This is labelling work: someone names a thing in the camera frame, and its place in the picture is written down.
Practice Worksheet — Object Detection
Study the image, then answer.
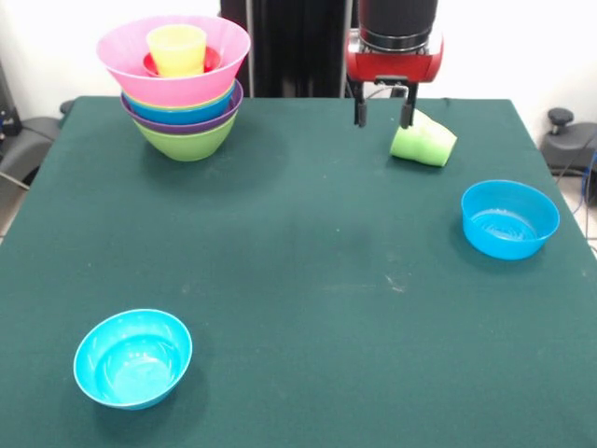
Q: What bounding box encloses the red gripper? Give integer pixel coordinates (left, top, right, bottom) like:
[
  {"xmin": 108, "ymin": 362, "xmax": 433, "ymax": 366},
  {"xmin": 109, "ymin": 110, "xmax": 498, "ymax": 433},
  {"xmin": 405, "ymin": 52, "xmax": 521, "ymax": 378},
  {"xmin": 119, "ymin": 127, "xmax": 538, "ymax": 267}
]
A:
[{"xmin": 344, "ymin": 28, "xmax": 445, "ymax": 129}]

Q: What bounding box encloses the green plastic cup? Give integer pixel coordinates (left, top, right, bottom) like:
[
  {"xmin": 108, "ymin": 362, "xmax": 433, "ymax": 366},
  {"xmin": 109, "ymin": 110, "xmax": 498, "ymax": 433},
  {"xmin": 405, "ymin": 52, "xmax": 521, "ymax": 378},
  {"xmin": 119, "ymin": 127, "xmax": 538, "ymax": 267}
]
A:
[
  {"xmin": 389, "ymin": 107, "xmax": 442, "ymax": 162},
  {"xmin": 419, "ymin": 116, "xmax": 458, "ymax": 168}
]

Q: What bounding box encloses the translucent blue plastic bowl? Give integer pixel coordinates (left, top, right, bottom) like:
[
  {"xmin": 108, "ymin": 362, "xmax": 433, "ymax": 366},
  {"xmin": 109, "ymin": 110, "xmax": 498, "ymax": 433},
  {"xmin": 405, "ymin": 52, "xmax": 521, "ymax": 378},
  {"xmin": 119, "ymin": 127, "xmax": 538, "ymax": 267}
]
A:
[{"xmin": 460, "ymin": 179, "xmax": 562, "ymax": 261}]

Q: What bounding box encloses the red plastic bowl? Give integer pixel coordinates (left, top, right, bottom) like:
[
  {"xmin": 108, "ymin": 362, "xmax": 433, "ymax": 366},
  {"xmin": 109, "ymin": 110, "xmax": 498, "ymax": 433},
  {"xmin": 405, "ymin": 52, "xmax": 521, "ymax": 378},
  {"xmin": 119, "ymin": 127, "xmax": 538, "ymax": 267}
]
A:
[{"xmin": 141, "ymin": 45, "xmax": 222, "ymax": 78}]

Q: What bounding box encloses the purple plastic bowl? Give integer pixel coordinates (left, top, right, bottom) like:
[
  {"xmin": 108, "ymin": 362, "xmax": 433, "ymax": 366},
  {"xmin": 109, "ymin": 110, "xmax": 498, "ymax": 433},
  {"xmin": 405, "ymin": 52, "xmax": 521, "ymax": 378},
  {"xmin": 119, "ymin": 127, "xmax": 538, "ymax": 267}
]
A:
[{"xmin": 119, "ymin": 79, "xmax": 245, "ymax": 137}]

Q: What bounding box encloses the large blue plastic bowl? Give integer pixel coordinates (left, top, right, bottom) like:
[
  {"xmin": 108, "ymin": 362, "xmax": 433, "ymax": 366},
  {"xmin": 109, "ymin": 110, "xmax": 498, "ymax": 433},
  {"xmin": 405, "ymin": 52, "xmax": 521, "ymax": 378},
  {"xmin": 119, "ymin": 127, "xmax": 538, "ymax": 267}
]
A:
[{"xmin": 126, "ymin": 83, "xmax": 237, "ymax": 126}]

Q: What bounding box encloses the yellow plastic cup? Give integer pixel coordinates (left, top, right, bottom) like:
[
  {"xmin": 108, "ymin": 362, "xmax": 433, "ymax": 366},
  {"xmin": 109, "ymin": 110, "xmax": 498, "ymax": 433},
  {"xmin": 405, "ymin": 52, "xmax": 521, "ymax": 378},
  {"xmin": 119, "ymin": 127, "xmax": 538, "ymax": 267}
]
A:
[
  {"xmin": 146, "ymin": 24, "xmax": 208, "ymax": 69},
  {"xmin": 156, "ymin": 63, "xmax": 206, "ymax": 78}
]

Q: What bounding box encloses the large pink plastic bowl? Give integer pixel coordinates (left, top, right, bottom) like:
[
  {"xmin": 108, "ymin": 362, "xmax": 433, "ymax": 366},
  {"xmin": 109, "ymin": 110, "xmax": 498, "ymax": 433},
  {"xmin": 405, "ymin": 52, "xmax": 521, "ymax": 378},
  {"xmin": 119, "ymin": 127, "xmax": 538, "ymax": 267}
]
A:
[{"xmin": 96, "ymin": 14, "xmax": 252, "ymax": 107}]

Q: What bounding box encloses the small light blue bowl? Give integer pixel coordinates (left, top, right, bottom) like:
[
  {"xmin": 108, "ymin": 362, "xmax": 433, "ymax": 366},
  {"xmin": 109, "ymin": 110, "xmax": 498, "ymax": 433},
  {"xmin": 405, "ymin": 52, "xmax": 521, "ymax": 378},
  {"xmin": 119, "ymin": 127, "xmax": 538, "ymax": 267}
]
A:
[{"xmin": 73, "ymin": 307, "xmax": 194, "ymax": 412}]

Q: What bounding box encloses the black equipment base with knob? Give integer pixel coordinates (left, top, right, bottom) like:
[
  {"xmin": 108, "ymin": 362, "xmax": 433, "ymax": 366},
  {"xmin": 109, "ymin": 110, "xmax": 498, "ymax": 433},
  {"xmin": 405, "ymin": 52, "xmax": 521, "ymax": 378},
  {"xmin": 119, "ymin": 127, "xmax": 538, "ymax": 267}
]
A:
[{"xmin": 539, "ymin": 107, "xmax": 597, "ymax": 177}]

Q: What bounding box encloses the dark green tablecloth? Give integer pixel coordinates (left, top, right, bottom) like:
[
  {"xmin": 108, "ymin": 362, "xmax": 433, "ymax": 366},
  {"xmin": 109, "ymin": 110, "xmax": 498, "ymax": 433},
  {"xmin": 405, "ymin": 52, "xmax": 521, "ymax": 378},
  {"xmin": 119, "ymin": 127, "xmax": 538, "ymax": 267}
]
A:
[{"xmin": 0, "ymin": 95, "xmax": 597, "ymax": 448}]

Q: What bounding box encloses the blue cable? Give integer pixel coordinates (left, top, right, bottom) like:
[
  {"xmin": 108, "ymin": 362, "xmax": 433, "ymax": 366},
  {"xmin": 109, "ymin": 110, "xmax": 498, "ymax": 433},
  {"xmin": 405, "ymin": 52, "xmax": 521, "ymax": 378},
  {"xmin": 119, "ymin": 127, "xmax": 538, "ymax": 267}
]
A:
[{"xmin": 573, "ymin": 148, "xmax": 597, "ymax": 216}]

